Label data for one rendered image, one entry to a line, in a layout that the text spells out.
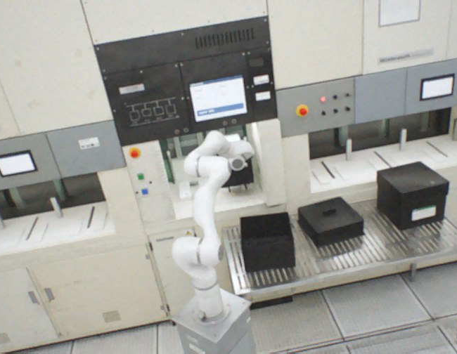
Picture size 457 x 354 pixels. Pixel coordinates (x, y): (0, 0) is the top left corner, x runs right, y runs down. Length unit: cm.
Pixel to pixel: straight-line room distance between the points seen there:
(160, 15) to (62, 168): 98
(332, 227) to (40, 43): 176
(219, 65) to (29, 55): 94
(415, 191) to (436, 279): 113
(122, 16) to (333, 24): 106
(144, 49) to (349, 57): 108
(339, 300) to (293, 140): 127
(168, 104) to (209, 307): 106
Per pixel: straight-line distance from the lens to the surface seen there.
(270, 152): 249
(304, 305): 324
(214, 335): 210
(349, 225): 250
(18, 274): 304
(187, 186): 295
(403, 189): 253
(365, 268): 237
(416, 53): 268
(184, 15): 228
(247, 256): 230
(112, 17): 229
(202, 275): 200
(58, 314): 321
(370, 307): 324
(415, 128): 340
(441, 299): 338
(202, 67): 233
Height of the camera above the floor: 231
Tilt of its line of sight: 29 degrees down
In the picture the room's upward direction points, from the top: 9 degrees counter-clockwise
